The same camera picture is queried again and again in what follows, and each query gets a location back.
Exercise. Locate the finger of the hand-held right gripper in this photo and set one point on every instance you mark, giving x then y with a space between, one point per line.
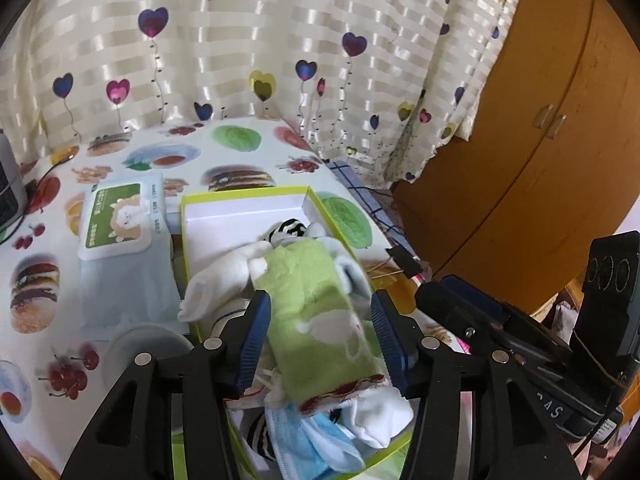
475 296
465 320

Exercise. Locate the heart print striped curtain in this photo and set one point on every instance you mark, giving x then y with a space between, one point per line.
250 20

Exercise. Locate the black plug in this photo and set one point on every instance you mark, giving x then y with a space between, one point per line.
402 260

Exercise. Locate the grey round lidded tin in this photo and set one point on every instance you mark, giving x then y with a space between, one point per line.
140 350

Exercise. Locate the blue face mask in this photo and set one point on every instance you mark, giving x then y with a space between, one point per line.
310 445

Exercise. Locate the blue plaid cloth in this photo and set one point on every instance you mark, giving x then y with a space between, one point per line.
360 185

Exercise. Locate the green rabbit print towel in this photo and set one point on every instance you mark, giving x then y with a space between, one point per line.
310 300

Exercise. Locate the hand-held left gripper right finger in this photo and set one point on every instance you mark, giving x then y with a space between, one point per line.
392 350

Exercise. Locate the wooden wardrobe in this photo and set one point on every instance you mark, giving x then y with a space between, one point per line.
525 135

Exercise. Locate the grey space heater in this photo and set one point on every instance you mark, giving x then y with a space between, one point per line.
10 185

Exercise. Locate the pale blue plastic packet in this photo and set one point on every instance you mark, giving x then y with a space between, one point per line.
130 295

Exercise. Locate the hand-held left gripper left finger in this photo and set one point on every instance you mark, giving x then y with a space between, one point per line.
252 345

